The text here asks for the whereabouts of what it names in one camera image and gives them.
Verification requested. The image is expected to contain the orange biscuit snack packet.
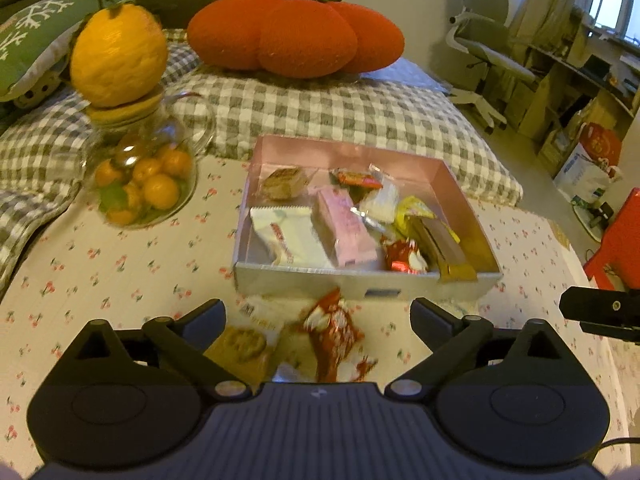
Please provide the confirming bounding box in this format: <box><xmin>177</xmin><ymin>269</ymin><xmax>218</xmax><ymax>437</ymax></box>
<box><xmin>204</xmin><ymin>326</ymin><xmax>273</xmax><ymax>390</ymax></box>

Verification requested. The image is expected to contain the long gold snack bar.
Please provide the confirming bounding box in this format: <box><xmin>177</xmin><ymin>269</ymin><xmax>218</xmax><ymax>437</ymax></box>
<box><xmin>407</xmin><ymin>216</ymin><xmax>477</xmax><ymax>283</ymax></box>

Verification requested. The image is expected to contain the large red candy packet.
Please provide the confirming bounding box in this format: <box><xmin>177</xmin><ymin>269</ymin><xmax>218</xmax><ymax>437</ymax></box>
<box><xmin>302</xmin><ymin>288</ymin><xmax>378</xmax><ymax>382</ymax></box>

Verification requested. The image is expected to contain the clear barcode cake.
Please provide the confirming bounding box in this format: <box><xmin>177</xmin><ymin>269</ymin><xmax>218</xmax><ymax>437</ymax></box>
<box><xmin>358</xmin><ymin>164</ymin><xmax>400</xmax><ymax>224</ymax></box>

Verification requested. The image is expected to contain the yellow beef-flavour pastry packet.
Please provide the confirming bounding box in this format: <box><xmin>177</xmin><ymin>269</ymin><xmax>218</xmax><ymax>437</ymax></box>
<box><xmin>260</xmin><ymin>167</ymin><xmax>310</xmax><ymax>202</ymax></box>

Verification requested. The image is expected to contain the red plastic stool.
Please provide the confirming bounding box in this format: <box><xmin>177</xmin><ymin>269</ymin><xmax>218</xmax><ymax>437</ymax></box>
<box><xmin>584</xmin><ymin>188</ymin><xmax>640</xmax><ymax>290</ymax></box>

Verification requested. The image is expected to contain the small red candy packet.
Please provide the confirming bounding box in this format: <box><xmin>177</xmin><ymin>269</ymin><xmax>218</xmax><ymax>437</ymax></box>
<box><xmin>382</xmin><ymin>238</ymin><xmax>430</xmax><ymax>274</ymax></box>

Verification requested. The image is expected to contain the cherry print tablecloth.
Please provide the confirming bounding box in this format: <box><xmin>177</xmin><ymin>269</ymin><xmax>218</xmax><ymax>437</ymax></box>
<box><xmin>1</xmin><ymin>156</ymin><xmax>639</xmax><ymax>477</ymax></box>

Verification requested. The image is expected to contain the pink wrapped snack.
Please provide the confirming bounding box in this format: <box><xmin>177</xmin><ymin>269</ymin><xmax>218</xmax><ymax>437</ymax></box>
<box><xmin>311</xmin><ymin>185</ymin><xmax>378</xmax><ymax>268</ymax></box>

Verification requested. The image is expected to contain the white blue paper bag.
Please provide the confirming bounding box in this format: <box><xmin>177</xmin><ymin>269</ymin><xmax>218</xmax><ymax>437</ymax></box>
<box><xmin>553</xmin><ymin>143</ymin><xmax>623</xmax><ymax>208</ymax></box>

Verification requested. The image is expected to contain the yellow snack packet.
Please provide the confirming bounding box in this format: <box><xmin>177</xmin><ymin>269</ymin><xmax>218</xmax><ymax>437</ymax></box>
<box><xmin>394</xmin><ymin>195</ymin><xmax>461</xmax><ymax>244</ymax></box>

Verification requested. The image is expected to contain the white snack packet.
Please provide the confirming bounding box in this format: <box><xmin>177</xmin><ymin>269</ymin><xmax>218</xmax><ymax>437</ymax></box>
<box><xmin>250</xmin><ymin>206</ymin><xmax>333</xmax><ymax>269</ymax></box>

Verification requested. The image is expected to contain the red gift bag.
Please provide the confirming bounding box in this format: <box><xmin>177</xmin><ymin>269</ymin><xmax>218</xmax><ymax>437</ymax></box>
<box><xmin>580</xmin><ymin>122</ymin><xmax>622</xmax><ymax>167</ymax></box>

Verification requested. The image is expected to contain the pink lined silver box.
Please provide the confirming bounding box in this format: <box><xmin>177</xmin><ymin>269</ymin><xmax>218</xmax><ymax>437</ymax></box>
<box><xmin>233</xmin><ymin>136</ymin><xmax>502</xmax><ymax>300</ymax></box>

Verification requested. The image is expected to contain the glass jar with kumquats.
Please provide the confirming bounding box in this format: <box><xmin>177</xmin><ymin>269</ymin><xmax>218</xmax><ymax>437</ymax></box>
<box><xmin>84</xmin><ymin>86</ymin><xmax>216</xmax><ymax>229</ymax></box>

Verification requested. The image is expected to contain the grey checked quilt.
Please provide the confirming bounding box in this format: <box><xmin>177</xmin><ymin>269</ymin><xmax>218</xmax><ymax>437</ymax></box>
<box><xmin>0</xmin><ymin>27</ymin><xmax>525</xmax><ymax>302</ymax></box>

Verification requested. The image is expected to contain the large yellow citrus fruit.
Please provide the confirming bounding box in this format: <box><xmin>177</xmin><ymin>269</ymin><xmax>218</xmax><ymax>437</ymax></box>
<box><xmin>70</xmin><ymin>3</ymin><xmax>168</xmax><ymax>108</ymax></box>

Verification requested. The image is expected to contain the white office chair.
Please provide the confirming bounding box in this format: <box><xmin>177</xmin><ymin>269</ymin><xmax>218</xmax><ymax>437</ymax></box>
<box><xmin>446</xmin><ymin>0</ymin><xmax>536</xmax><ymax>133</ymax></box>

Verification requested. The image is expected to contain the large orange pumpkin cushion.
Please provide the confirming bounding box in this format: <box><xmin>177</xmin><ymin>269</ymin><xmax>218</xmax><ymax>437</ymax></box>
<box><xmin>186</xmin><ymin>0</ymin><xmax>405</xmax><ymax>79</ymax></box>

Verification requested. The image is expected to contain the green snowflake pillow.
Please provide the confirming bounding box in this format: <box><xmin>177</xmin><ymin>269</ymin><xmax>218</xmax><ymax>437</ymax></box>
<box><xmin>1</xmin><ymin>0</ymin><xmax>135</xmax><ymax>110</ymax></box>

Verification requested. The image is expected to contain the black cable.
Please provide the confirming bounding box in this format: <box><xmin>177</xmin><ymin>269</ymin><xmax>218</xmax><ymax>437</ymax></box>
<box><xmin>596</xmin><ymin>435</ymin><xmax>640</xmax><ymax>453</ymax></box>

